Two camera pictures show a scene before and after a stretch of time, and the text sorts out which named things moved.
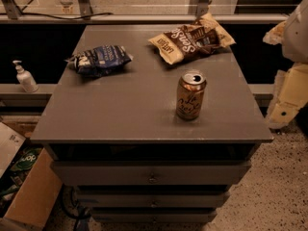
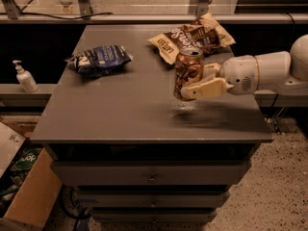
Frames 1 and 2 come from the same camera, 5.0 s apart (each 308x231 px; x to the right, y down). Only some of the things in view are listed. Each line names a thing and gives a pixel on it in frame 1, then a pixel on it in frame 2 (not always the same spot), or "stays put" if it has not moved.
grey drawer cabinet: (115, 143) stays put
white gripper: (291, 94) -> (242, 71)
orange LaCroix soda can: (191, 91) -> (190, 65)
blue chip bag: (100, 60) stays put
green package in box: (28, 158) stays put
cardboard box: (30, 185) stays put
